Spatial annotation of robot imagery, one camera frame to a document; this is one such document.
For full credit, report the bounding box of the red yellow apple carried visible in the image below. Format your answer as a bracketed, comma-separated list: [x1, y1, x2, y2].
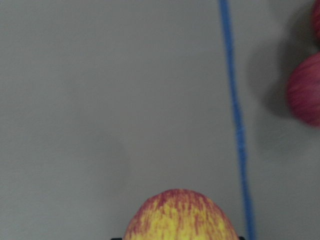
[123, 189, 239, 240]

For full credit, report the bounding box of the brown paper table cover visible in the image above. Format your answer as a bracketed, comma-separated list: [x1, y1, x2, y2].
[0, 0, 320, 240]

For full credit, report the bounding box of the red yellow apple front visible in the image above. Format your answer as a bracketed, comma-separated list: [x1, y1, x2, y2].
[286, 53, 320, 128]

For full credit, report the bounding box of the red yellow apple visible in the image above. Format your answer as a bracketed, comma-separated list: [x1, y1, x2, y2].
[311, 0, 320, 42]
[286, 53, 320, 128]

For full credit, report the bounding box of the red yellow apple left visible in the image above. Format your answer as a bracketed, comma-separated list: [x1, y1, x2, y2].
[311, 0, 320, 42]

